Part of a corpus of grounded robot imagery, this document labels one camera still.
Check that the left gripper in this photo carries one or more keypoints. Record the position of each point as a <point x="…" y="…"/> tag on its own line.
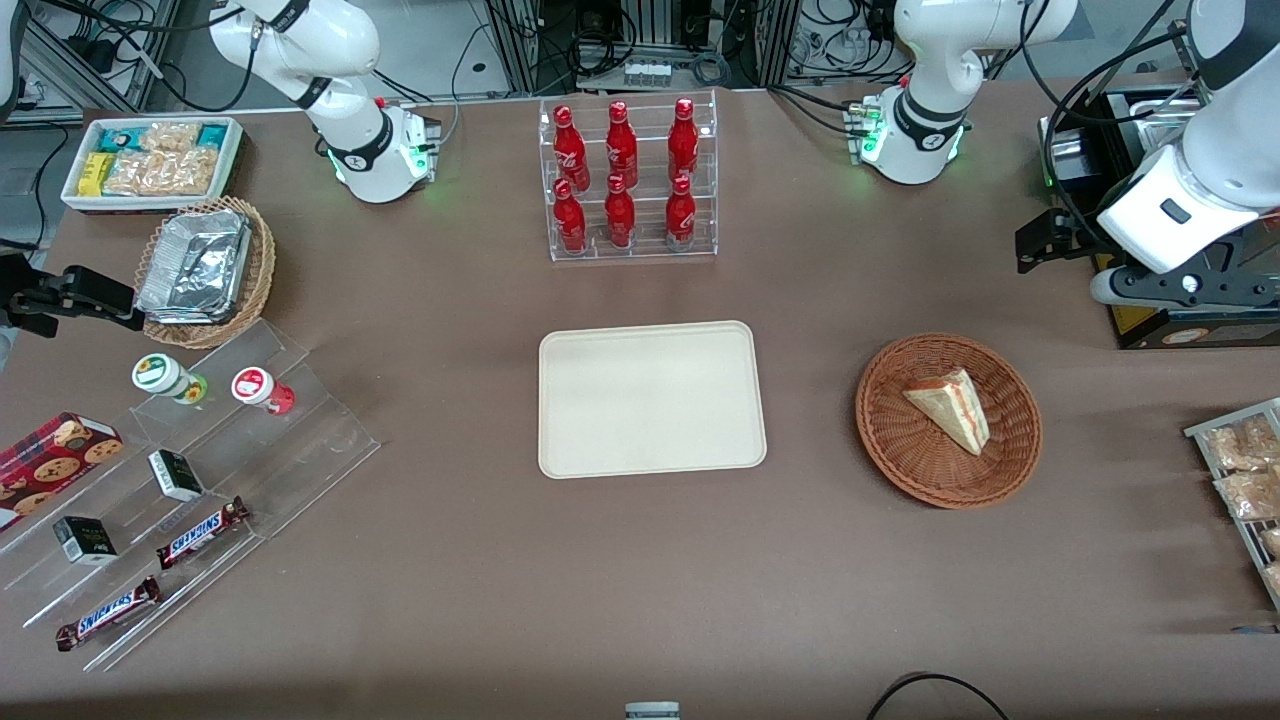
<point x="1078" y="238"/>

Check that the triangular sandwich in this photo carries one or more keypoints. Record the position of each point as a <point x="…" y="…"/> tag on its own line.
<point x="955" y="412"/>

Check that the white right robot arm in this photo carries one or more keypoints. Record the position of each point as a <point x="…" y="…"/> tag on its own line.
<point x="350" y="150"/>

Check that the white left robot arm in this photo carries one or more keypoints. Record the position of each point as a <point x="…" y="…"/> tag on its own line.
<point x="930" y="60"/>

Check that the light tan wicker basket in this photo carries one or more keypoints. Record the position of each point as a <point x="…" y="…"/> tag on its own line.
<point x="262" y="260"/>

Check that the brown round wicker basket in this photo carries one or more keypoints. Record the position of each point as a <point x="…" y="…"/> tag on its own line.
<point x="880" y="420"/>

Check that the beige plastic serving tray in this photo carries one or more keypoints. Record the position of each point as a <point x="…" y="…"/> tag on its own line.
<point x="650" y="400"/>

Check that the black food warmer machine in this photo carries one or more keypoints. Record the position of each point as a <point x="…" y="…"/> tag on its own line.
<point x="1140" y="325"/>

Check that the yellow snack packet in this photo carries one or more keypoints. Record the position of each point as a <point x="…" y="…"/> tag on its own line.
<point x="95" y="175"/>

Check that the green lid yogurt cup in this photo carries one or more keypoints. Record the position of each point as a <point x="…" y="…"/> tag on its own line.
<point x="158" y="373"/>

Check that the stainless steel food pan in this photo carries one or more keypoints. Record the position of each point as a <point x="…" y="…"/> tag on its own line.
<point x="1160" y="125"/>

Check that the clear bag of pastries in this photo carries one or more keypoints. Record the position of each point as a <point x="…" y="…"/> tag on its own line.
<point x="1272" y="542"/>
<point x="1250" y="495"/>
<point x="1240" y="445"/>
<point x="1274" y="580"/>

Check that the red tartan cookie box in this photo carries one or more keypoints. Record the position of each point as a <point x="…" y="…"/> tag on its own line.
<point x="50" y="465"/>

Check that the clear bag of crackers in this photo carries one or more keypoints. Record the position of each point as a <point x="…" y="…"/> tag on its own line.
<point x="188" y="172"/>
<point x="170" y="137"/>
<point x="132" y="175"/>

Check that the aluminium foil container stack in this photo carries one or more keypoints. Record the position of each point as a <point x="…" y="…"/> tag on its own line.
<point x="195" y="265"/>

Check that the teal snack packet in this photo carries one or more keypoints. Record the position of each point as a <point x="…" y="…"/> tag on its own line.
<point x="120" y="138"/>
<point x="213" y="136"/>

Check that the small black carton box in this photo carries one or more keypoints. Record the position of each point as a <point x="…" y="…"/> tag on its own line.
<point x="175" y="477"/>
<point x="85" y="541"/>

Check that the red lid yogurt cup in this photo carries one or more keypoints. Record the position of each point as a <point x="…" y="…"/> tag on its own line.
<point x="255" y="385"/>

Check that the white rectangular snack bin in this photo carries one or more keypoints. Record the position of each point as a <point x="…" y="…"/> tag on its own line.
<point x="235" y="155"/>

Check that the Snickers chocolate bar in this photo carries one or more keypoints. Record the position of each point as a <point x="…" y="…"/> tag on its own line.
<point x="108" y="613"/>
<point x="200" y="535"/>

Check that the clear acrylic stepped stand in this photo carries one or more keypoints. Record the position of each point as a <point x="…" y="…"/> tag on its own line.
<point x="40" y="600"/>
<point x="320" y="450"/>

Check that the red cola bottle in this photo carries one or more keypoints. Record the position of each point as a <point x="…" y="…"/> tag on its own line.
<point x="570" y="150"/>
<point x="570" y="222"/>
<point x="683" y="145"/>
<point x="620" y="218"/>
<point x="621" y="150"/>
<point x="680" y="218"/>

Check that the clear acrylic bottle rack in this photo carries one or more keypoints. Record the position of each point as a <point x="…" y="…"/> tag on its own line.
<point x="645" y="150"/>

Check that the white power strip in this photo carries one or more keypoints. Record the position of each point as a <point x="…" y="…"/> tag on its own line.
<point x="648" y="75"/>

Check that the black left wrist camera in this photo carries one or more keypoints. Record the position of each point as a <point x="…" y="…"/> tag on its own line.
<point x="1040" y="242"/>

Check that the aluminium profile frame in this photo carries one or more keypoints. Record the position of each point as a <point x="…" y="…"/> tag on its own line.
<point x="70" y="60"/>

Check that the small grey metal mount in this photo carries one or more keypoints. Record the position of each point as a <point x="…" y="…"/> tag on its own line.
<point x="652" y="711"/>

